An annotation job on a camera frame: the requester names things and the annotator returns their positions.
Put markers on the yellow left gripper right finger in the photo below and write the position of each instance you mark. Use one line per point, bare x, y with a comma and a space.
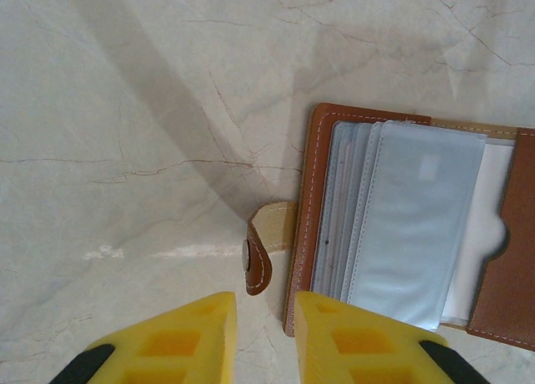
359, 346

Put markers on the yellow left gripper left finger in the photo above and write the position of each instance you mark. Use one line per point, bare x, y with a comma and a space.
175, 338

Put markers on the brown leather card holder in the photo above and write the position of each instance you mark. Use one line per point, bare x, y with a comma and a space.
305, 191

